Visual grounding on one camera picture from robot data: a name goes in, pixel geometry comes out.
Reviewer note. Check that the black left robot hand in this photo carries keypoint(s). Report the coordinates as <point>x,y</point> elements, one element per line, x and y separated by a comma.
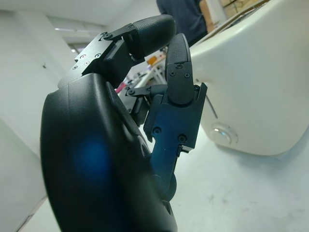
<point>91,145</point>

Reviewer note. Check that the white toaster dial knob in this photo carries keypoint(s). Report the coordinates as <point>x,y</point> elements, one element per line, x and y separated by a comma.
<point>224,134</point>

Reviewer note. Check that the cream white two-slot toaster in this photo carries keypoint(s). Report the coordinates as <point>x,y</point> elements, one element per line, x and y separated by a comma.
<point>253,84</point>

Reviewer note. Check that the person in dark clothes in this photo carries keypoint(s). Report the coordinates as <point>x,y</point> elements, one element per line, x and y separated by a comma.
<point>186,17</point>

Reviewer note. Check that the wooden crate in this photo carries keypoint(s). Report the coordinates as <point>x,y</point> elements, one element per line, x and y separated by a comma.
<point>231,3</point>

